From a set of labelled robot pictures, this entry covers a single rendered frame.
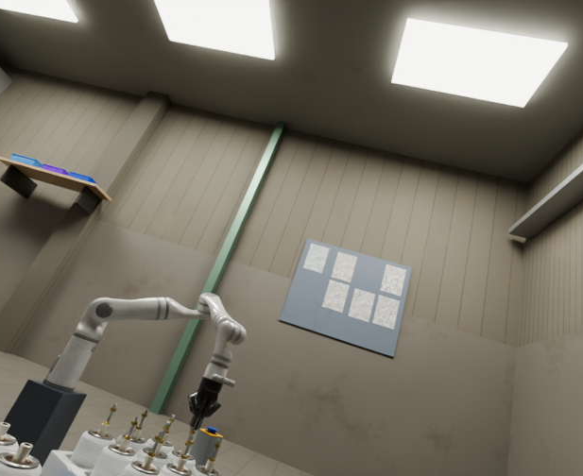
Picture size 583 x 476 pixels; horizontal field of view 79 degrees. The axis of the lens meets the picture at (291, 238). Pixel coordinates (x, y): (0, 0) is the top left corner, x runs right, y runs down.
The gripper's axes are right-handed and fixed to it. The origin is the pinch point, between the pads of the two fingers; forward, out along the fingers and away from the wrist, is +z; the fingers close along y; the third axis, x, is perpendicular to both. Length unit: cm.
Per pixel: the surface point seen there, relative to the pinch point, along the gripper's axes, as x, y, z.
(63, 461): -4.4, 32.7, 17.2
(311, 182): -178, -146, -249
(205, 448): -7.1, -12.6, 8.1
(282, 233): -186, -139, -174
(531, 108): 33, -196, -321
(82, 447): -4.1, 29.8, 13.1
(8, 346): -338, 14, 29
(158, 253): -279, -55, -108
